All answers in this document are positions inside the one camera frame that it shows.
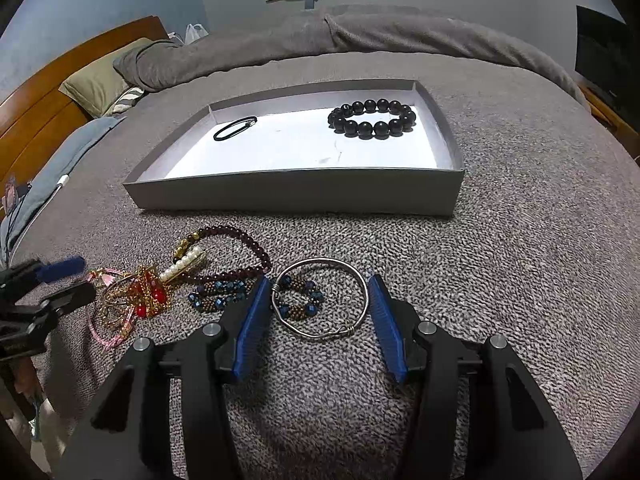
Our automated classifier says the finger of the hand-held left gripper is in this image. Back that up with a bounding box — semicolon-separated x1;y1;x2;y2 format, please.
0;281;97;346
0;256;87;303

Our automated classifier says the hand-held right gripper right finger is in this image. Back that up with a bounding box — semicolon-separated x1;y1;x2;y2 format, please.
367;272;583;480

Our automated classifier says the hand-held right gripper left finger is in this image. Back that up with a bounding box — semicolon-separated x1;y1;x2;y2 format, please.
57;276;273;480

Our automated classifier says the blue bead bracelet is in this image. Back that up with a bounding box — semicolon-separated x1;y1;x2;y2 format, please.
188;276;325;322

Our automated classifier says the gold chain bracelet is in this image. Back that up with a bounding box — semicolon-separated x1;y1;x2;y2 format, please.
97;277;141;333

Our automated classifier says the pink cord bracelet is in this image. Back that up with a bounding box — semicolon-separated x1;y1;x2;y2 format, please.
87;269;136;348

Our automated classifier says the red and gold charm bracelet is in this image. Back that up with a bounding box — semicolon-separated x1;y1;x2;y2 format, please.
102;265;173;321

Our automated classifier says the dark red bead bracelet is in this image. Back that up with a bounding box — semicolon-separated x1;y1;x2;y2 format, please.
172;225;273;286

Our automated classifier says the silver wire bangle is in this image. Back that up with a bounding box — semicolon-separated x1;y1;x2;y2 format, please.
270;257;371;343

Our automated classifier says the pearl hair clip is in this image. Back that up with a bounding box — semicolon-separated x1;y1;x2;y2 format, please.
159;246;208;283

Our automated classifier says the grey cardboard tray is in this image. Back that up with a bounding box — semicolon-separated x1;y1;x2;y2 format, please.
122;78;466;218

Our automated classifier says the small pink object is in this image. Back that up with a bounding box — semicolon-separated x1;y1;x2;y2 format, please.
1;175;31;217

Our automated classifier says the blue-grey quilt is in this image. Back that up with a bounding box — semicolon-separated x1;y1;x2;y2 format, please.
0;115;126;261

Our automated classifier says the wooden headboard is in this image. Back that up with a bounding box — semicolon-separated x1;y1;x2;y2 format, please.
0;15;171;221

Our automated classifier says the striped pillow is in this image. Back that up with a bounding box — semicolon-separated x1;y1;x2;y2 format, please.
102;85;146;116

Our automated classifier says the olive pillow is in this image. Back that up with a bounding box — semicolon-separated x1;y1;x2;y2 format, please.
59;37;153;118

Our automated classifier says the white plastic bag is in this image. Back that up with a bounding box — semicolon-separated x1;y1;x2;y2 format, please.
170;23;210;46

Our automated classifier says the grey folded duvet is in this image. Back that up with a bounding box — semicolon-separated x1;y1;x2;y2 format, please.
114;12;591;106

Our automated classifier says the wooden television stand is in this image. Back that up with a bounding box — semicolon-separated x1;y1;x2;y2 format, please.
575;75;640;161

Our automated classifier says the black television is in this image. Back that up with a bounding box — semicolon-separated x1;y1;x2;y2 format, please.
575;5;640;131

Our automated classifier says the black hair tie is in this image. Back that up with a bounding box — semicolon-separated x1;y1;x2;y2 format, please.
213;116;258;142

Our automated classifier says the black bead bracelet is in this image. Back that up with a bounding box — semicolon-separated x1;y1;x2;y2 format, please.
327;98;417;139

